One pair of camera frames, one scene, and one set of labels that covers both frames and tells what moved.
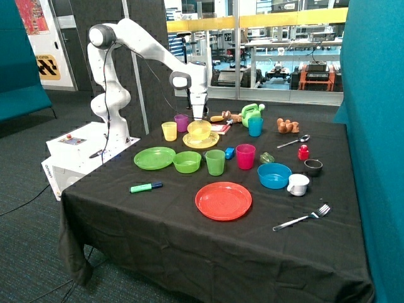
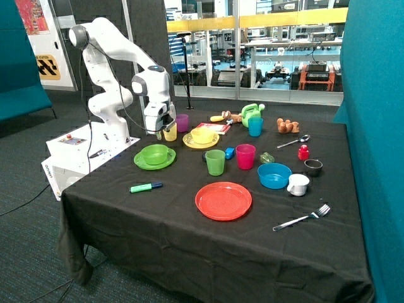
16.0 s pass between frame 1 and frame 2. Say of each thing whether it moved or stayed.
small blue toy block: stayed
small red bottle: stayed
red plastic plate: stayed
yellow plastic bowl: moved
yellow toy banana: stayed
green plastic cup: stayed
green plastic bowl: moved
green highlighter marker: stayed
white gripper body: moved
